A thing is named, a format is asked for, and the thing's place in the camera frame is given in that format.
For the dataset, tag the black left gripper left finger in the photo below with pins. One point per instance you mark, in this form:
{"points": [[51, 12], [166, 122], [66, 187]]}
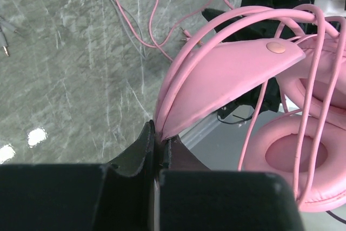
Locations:
{"points": [[97, 196]]}

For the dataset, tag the pink headphones with cable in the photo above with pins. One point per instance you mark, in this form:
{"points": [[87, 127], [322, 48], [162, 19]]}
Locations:
{"points": [[296, 57]]}

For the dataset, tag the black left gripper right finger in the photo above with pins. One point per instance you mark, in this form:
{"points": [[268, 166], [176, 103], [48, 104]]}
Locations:
{"points": [[194, 197]]}

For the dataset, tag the aluminium front rail frame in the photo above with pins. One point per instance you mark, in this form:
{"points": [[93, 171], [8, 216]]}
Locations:
{"points": [[199, 130]]}

